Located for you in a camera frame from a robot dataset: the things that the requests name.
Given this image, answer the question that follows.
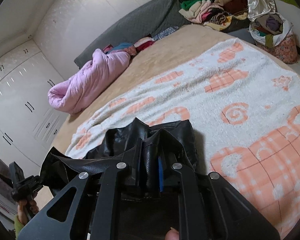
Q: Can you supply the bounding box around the black leather jacket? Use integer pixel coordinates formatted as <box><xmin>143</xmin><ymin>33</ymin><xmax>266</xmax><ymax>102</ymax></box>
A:
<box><xmin>40</xmin><ymin>119</ymin><xmax>198</xmax><ymax>239</ymax></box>

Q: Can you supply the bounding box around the bag of clothes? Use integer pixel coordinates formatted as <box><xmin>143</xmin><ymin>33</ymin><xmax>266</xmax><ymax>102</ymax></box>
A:
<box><xmin>249</xmin><ymin>12</ymin><xmax>298</xmax><ymax>64</ymax></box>

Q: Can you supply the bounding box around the pile of folded clothes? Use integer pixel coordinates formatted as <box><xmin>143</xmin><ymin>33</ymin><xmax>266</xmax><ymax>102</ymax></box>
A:
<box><xmin>179</xmin><ymin>0</ymin><xmax>250</xmax><ymax>33</ymax></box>

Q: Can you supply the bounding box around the left hand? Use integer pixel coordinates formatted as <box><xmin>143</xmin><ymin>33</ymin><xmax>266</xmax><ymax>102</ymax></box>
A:
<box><xmin>18</xmin><ymin>199</ymin><xmax>39</xmax><ymax>225</ymax></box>

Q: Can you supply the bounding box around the right hand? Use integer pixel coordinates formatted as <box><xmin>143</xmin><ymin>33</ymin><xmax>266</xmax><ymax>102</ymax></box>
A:
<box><xmin>165</xmin><ymin>227</ymin><xmax>179</xmax><ymax>240</ymax></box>

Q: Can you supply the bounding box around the white wardrobe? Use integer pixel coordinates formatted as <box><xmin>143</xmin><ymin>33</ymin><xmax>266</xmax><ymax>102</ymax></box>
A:
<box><xmin>0</xmin><ymin>40</ymin><xmax>67</xmax><ymax>176</ymax></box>

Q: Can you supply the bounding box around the pink rolled quilt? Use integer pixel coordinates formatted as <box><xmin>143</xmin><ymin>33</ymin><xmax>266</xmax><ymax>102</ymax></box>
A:
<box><xmin>47</xmin><ymin>49</ymin><xmax>130</xmax><ymax>115</ymax></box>

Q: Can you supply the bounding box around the white orange patterned blanket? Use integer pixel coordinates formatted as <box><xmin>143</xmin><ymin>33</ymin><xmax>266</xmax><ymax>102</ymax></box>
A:
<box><xmin>65</xmin><ymin>37</ymin><xmax>300</xmax><ymax>239</ymax></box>

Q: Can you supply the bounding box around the red pillow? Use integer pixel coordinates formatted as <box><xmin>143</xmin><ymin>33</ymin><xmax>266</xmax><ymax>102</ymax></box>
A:
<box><xmin>134</xmin><ymin>37</ymin><xmax>155</xmax><ymax>53</ymax></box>

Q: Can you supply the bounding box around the grey quilted headboard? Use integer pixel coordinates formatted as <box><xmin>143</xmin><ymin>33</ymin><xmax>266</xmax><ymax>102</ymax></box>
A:
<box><xmin>74</xmin><ymin>0</ymin><xmax>189</xmax><ymax>68</ymax></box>

